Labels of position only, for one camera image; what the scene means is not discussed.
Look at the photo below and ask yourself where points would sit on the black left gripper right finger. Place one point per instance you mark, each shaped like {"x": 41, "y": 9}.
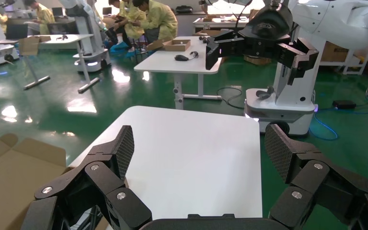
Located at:
{"x": 317, "y": 179}

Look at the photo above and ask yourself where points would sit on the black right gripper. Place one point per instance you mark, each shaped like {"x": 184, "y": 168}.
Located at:
{"x": 266, "y": 28}

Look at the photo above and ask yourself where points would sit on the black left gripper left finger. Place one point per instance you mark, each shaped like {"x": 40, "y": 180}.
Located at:
{"x": 107, "y": 177}

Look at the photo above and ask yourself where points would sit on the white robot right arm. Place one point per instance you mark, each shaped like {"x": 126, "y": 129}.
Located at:
{"x": 336, "y": 19}

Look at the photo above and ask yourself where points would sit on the low cardboard box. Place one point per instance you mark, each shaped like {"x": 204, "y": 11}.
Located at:
{"x": 257, "y": 60}

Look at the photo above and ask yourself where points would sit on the flat cardboard box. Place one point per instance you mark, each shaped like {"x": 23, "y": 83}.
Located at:
{"x": 207, "y": 32}

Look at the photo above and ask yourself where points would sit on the cardboard box under shelf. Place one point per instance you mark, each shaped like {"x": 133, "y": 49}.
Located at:
{"x": 333, "y": 52}

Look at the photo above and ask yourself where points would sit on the open shallow cardboard box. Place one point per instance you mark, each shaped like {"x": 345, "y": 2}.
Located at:
{"x": 177, "y": 46}

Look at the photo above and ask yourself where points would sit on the white table with hanging box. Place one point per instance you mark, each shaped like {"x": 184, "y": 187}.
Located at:
{"x": 69, "y": 38}

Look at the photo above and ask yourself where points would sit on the open cardboard box with flap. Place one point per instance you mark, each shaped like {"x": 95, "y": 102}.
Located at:
{"x": 28, "y": 46}

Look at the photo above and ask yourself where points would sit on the white cluttered table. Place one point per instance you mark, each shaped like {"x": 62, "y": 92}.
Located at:
{"x": 219, "y": 22}

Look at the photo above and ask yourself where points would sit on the small black gadget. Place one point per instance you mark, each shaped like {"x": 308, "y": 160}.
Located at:
{"x": 203, "y": 39}

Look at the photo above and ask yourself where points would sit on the white robot torso and base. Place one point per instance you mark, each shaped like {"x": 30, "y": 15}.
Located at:
{"x": 285, "y": 111}

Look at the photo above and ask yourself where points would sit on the black computer mouse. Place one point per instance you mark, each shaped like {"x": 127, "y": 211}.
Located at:
{"x": 181, "y": 57}

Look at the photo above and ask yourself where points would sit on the black power adapter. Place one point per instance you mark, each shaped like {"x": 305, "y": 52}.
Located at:
{"x": 344, "y": 104}

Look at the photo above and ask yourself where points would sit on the black carrying case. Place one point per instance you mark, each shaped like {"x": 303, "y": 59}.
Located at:
{"x": 184, "y": 9}

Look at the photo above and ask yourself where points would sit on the white table with mouse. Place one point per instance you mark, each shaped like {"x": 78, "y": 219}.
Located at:
{"x": 171, "y": 65}

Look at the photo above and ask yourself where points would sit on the large brown cardboard carton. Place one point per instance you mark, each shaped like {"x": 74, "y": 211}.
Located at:
{"x": 6, "y": 184}

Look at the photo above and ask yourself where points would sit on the bending person in yellow coat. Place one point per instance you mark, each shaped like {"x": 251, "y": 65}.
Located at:
{"x": 158, "y": 19}

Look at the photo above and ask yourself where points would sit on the black stool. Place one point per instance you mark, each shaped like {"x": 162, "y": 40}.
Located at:
{"x": 139, "y": 47}

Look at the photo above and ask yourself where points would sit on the seated person in yellow coat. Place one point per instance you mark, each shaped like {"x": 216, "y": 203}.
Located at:
{"x": 130, "y": 19}

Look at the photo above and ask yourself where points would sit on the open laptop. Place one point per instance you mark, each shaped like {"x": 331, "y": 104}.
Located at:
{"x": 107, "y": 11}
{"x": 58, "y": 12}

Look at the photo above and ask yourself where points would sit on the seated person grey trousers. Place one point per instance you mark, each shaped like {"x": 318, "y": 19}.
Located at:
{"x": 42, "y": 16}

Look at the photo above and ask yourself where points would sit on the white shelf frame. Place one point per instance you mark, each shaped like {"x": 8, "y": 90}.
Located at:
{"x": 355, "y": 60}

